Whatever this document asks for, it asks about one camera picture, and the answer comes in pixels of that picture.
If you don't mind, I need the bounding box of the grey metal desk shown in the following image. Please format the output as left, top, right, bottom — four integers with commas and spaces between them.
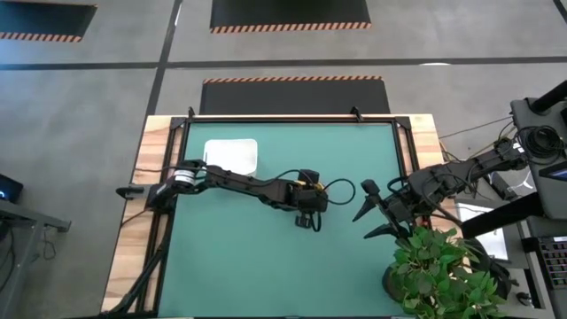
0, 198, 72, 319

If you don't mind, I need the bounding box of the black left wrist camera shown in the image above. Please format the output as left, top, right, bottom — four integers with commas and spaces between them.
299, 168, 321, 185

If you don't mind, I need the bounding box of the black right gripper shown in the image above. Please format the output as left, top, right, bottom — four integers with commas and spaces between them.
353, 178, 417, 240

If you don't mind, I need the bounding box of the grey equipment cart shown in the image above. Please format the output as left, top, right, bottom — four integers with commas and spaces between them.
509, 79, 567, 222

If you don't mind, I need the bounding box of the black pole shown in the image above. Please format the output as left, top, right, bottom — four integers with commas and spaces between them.
529, 79, 567, 114

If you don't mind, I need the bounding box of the large leafy potted plant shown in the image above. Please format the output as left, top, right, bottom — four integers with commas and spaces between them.
381, 224, 513, 319

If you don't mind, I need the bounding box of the backlit computer keyboard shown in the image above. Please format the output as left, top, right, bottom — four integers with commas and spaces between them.
537, 237, 567, 289

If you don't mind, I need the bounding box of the black striped-edge floor mat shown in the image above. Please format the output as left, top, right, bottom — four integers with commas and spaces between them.
209, 0, 372, 35
198, 74, 392, 115
0, 0, 98, 43

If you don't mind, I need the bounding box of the small black device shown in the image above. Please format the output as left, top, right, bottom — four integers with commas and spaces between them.
0, 173, 26, 205

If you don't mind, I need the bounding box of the teal table mat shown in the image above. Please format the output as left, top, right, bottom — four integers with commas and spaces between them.
158, 121, 411, 318

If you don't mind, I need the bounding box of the black metal table frame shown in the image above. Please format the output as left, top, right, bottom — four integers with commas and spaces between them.
99, 105, 429, 319

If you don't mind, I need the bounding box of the white plastic basket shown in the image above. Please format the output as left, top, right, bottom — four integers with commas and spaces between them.
202, 138, 260, 177

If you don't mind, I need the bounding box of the black diagonal bar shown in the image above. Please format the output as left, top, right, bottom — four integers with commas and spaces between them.
458, 191, 547, 240

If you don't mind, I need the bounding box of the coiled black cable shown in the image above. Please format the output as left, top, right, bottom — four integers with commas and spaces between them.
515, 124, 567, 161

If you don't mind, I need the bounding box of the white sheet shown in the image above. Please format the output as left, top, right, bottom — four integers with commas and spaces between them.
455, 198, 510, 261

